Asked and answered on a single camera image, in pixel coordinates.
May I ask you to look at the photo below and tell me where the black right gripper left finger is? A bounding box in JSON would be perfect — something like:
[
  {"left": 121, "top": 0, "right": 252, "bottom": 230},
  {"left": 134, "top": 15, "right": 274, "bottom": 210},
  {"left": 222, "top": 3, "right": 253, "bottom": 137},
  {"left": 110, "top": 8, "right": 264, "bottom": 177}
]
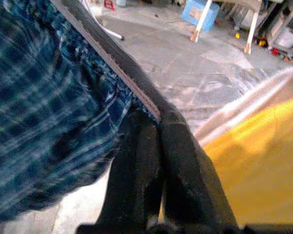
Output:
[{"left": 97, "top": 106, "right": 165, "bottom": 234}]

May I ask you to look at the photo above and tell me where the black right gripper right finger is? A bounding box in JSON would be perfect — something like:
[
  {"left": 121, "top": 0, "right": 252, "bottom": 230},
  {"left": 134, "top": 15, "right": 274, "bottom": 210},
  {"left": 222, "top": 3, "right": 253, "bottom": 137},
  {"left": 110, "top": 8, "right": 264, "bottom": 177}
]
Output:
[{"left": 158, "top": 107, "right": 238, "bottom": 234}]

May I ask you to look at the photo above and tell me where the black plastic hanger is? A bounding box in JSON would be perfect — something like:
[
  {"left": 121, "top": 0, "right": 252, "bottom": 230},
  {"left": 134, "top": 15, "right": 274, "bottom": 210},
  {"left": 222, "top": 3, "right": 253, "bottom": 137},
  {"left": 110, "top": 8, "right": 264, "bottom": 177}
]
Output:
[{"left": 50, "top": 0, "right": 184, "bottom": 122}]

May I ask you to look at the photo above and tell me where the blue plaid shirt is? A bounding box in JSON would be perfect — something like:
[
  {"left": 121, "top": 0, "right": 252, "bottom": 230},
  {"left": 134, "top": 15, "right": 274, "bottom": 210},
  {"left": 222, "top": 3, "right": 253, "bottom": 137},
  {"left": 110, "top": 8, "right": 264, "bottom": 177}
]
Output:
[{"left": 0, "top": 0, "right": 159, "bottom": 226}]

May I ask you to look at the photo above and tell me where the yellow shirt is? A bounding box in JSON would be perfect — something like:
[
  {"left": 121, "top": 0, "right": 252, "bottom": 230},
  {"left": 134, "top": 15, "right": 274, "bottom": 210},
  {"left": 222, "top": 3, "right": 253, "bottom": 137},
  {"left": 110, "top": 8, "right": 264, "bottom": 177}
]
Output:
[{"left": 202, "top": 95, "right": 293, "bottom": 227}]

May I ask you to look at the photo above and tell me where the white hanging garment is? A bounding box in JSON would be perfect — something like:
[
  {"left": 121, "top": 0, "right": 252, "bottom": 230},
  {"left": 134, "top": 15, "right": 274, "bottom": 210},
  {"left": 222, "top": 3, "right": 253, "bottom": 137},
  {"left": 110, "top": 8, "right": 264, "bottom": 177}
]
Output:
[{"left": 192, "top": 62, "right": 293, "bottom": 147}]

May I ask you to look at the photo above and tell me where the white baby high chair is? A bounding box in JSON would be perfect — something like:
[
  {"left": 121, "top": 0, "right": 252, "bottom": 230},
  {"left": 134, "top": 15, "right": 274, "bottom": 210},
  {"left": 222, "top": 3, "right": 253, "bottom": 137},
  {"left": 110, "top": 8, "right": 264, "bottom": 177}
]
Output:
[{"left": 189, "top": 0, "right": 263, "bottom": 55}]

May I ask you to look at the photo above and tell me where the small red plastic object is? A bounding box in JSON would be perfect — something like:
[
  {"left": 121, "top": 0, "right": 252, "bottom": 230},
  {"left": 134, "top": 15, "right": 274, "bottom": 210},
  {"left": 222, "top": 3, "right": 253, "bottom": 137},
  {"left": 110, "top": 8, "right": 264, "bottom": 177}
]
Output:
[{"left": 104, "top": 0, "right": 116, "bottom": 12}]

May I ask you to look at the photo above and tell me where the light blue box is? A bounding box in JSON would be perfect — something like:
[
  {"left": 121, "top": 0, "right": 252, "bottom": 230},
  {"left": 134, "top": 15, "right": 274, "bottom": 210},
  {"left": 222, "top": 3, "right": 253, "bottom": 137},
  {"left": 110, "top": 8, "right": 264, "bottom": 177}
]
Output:
[{"left": 180, "top": 0, "right": 221, "bottom": 31}]

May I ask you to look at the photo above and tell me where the white drawer cart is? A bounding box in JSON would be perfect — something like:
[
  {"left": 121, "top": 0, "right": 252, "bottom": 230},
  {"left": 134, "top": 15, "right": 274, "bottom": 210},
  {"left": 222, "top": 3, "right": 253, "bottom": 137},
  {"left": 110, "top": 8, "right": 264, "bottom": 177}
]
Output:
[{"left": 258, "top": 0, "right": 293, "bottom": 61}]

